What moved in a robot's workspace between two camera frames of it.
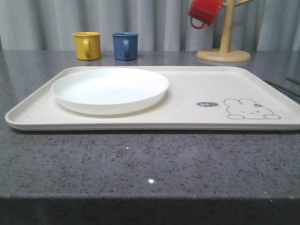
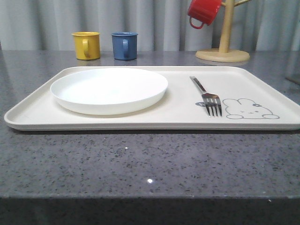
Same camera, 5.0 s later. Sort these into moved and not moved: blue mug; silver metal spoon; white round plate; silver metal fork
Moved: silver metal fork
Not moved: silver metal spoon; white round plate; blue mug
